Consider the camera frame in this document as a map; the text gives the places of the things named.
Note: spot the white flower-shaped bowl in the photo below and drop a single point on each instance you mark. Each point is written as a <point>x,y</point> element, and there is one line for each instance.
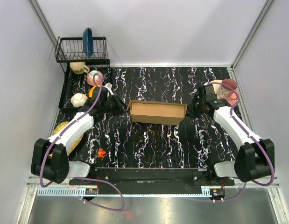
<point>78,100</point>

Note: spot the yellow ribbed bowl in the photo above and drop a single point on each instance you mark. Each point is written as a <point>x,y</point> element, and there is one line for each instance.
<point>91,91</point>

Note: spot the pink patterned bowl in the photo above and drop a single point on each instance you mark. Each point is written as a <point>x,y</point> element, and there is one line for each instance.
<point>95,77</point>

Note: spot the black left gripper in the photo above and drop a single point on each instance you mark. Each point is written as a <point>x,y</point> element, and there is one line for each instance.
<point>121,105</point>

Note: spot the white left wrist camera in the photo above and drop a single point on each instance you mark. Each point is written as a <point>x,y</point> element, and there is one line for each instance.
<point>108,86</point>

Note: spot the orange red small toy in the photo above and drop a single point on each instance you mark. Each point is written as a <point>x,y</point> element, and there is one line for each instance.
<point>101,153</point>

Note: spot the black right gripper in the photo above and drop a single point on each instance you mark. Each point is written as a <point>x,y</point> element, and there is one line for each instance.
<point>193,113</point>

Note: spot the cream pink floral plate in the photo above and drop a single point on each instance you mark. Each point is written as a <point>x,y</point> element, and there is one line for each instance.
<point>215,84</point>

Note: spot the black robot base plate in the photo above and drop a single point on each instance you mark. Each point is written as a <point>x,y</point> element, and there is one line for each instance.
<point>151,182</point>

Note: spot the blue plate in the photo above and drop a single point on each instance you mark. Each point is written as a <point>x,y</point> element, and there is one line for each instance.
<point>87,42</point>

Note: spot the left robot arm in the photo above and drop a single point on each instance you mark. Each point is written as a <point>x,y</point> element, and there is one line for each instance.
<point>50,160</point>

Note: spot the black dish rack tray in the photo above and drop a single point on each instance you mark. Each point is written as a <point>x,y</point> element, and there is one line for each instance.
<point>70,52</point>

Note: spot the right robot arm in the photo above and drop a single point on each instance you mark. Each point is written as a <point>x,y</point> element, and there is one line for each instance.
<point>256,156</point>

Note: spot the cream ceramic mug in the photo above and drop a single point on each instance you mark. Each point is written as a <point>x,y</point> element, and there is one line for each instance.
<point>79,68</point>

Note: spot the pink patterned mug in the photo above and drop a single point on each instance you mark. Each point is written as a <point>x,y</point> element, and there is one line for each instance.
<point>226,92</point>

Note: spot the brown cardboard box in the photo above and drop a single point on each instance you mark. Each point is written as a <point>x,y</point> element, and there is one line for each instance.
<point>154,112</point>

